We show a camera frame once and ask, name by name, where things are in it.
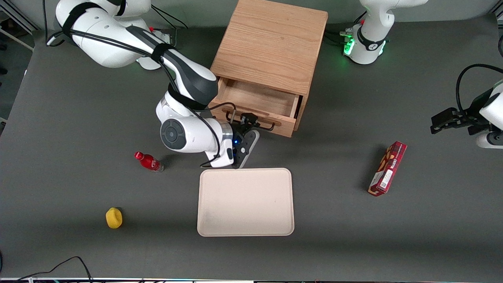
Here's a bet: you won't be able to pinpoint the yellow lemon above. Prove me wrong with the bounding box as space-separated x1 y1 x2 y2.
105 207 123 229

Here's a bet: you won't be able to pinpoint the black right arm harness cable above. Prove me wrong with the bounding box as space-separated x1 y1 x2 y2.
46 28 237 168

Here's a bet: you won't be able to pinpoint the black right arm base cables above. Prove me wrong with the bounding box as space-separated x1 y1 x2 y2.
150 5 188 46

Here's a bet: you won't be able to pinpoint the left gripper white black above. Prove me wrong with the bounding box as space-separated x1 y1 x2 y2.
430 108 503 149

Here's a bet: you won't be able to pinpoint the thin black table cable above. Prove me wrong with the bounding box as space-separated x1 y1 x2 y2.
16 256 93 282

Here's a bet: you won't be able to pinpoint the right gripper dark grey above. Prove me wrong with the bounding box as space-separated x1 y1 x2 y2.
233 113 261 169

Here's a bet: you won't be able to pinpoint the black looped wrist cable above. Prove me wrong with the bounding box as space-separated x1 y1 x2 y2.
455 64 503 112

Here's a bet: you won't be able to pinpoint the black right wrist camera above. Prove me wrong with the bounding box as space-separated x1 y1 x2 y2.
231 134 243 165

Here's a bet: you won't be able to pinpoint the wooden drawer cabinet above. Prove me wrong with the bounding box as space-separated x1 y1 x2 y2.
211 0 329 131

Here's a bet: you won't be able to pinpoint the wooden drawer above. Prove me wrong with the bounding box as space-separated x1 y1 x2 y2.
207 77 301 138

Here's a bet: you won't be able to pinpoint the beige rectangular tray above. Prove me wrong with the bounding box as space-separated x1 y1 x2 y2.
197 168 295 237

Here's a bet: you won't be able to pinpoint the black arm base cables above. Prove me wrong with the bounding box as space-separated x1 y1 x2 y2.
324 12 368 44
150 5 188 46

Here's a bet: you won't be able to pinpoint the red plastic bottle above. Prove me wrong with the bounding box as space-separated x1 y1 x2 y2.
134 151 165 173

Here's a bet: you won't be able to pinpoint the black left arm base cables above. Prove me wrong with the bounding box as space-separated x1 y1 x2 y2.
324 12 368 44

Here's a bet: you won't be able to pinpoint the red snack box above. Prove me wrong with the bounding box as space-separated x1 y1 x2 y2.
368 141 408 197

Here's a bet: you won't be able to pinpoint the aluminium frame profile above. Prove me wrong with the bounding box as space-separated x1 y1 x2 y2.
0 0 40 51

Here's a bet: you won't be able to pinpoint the black metal drawer handle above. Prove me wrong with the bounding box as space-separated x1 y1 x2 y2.
226 109 276 132

